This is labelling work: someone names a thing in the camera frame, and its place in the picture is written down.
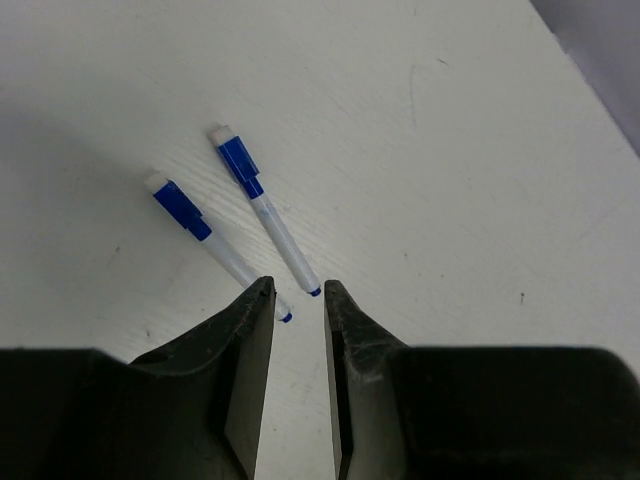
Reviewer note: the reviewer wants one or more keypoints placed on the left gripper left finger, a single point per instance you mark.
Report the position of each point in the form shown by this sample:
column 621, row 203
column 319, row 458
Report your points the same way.
column 189, row 409

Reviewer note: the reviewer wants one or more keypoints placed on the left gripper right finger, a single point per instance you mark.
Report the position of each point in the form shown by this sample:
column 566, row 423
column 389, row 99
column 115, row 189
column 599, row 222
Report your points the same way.
column 483, row 412

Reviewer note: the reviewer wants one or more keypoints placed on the blue cap thin pen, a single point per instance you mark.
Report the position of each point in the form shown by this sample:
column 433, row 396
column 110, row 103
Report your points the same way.
column 185, row 212
column 242, row 168

